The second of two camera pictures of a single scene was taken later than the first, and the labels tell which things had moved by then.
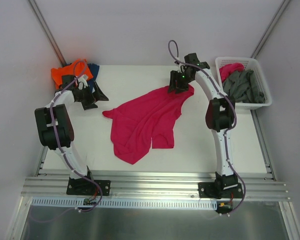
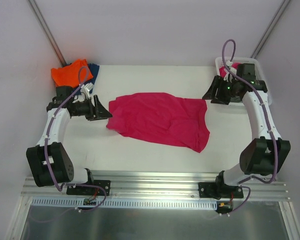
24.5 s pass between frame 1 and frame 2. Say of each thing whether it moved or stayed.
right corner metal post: stayed
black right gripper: moved
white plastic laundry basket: stayed
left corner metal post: stayed
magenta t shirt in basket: stayed
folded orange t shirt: stayed
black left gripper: moved
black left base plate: stayed
